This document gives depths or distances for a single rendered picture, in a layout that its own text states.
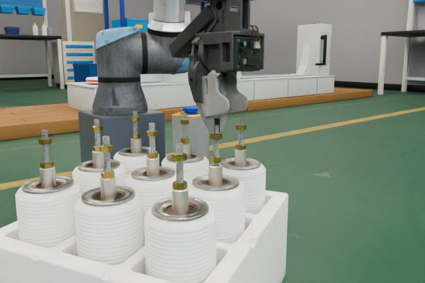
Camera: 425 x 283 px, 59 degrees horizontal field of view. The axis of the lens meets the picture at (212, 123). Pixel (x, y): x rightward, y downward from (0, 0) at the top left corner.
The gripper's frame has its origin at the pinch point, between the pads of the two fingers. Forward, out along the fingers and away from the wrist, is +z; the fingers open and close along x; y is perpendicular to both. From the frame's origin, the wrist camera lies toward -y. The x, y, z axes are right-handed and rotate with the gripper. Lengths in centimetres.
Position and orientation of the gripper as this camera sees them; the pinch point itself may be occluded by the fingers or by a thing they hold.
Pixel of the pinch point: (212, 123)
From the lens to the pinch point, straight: 59.7
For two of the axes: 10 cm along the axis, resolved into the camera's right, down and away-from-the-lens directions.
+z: 0.0, 9.8, 1.8
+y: 7.1, 1.3, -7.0
